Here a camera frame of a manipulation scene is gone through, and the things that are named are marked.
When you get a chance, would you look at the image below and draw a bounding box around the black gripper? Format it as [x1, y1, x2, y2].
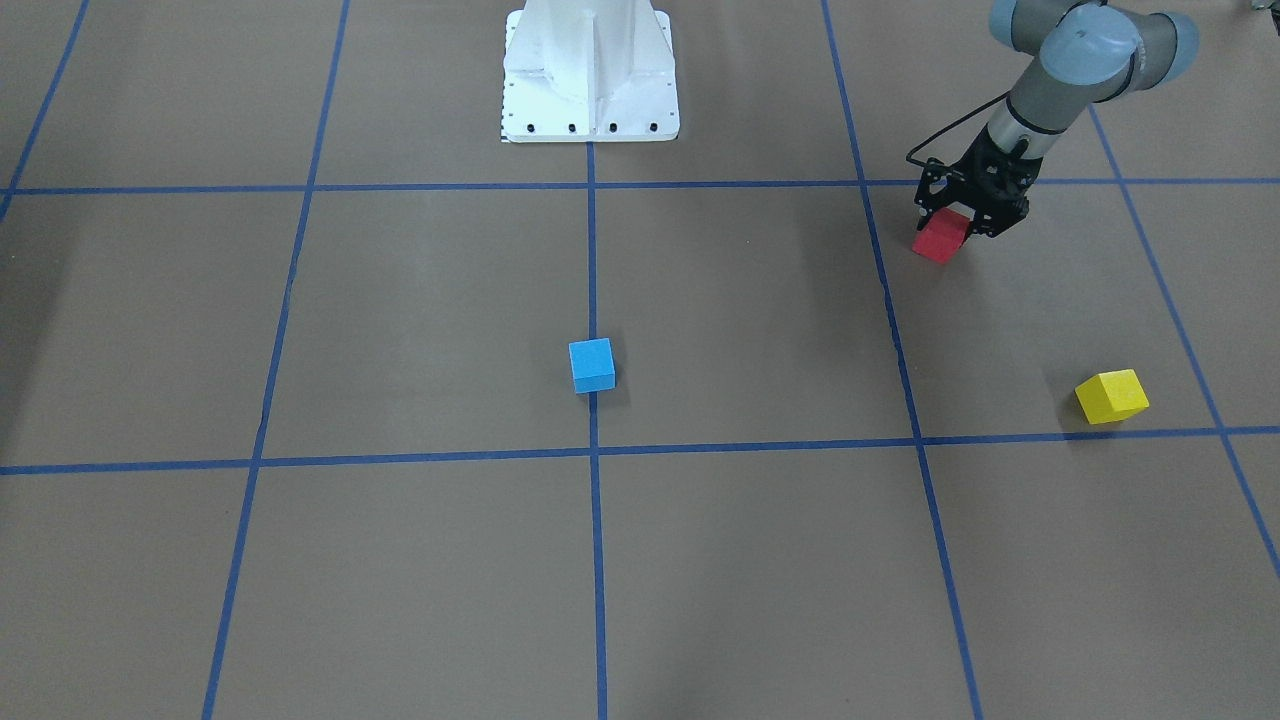
[914, 140, 1041, 238]

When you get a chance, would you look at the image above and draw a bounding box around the red cube block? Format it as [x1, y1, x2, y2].
[911, 208, 972, 265]

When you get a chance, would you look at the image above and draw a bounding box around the yellow cube block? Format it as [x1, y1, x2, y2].
[1074, 368, 1151, 425]

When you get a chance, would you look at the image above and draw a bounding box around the blue cube block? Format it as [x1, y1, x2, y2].
[567, 338, 617, 395]

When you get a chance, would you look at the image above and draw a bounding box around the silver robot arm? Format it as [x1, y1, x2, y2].
[908, 1, 1201, 241]

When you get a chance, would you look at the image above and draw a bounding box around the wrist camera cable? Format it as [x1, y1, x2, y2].
[905, 90, 1016, 170]

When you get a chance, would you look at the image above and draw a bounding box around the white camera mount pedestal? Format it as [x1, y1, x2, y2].
[500, 1, 681, 143]

